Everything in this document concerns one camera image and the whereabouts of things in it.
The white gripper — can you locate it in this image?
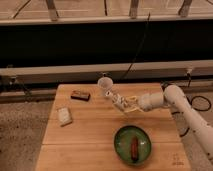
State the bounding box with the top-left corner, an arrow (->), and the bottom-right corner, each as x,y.
124,92 -> 164,114

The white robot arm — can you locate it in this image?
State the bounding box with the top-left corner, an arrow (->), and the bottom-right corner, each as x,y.
127,84 -> 213,164

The green bowl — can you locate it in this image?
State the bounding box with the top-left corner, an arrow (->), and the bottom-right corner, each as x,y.
114,125 -> 152,166

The brown sausage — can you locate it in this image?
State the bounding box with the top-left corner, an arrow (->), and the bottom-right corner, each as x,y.
131,137 -> 138,162

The wooden table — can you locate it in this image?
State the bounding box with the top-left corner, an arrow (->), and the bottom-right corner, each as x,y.
35,84 -> 191,171

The dark brown rectangular block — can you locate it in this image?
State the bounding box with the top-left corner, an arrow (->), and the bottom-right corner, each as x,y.
71,90 -> 90,101

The white rectangular sponge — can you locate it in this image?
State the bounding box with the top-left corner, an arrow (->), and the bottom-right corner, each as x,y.
57,107 -> 72,126

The black cable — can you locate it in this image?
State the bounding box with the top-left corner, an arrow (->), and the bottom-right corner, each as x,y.
119,12 -> 152,82

